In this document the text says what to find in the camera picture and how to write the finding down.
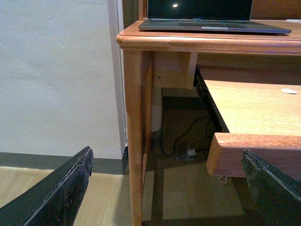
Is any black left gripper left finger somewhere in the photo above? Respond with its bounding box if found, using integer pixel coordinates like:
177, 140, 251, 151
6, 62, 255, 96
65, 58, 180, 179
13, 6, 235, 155
0, 146, 94, 226

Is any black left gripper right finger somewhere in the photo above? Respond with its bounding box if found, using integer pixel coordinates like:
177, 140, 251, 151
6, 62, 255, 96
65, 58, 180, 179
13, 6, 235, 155
241, 150, 301, 226

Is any wooden pull-out keyboard tray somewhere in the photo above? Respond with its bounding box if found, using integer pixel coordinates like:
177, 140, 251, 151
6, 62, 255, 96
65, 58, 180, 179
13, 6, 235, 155
200, 69, 301, 179

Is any white power adapter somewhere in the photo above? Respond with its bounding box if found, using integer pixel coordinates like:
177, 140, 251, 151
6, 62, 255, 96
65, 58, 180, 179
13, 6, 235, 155
187, 148, 197, 157

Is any small white round sticker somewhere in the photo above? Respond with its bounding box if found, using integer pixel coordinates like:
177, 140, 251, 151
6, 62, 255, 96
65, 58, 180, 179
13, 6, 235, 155
281, 88, 298, 95

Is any wooden desk with hutch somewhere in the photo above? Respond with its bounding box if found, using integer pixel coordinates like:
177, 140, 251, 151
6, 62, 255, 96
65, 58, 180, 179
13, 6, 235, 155
117, 0, 301, 226

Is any grey open laptop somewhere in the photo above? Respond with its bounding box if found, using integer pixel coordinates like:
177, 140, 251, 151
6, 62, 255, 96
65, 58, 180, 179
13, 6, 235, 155
139, 0, 291, 34

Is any black floor cable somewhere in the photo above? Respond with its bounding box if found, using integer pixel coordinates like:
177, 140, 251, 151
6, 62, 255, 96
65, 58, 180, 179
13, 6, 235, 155
160, 114, 212, 157

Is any black drawer slide rail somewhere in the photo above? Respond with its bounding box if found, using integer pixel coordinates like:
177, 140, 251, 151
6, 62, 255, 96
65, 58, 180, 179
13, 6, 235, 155
193, 66, 230, 133

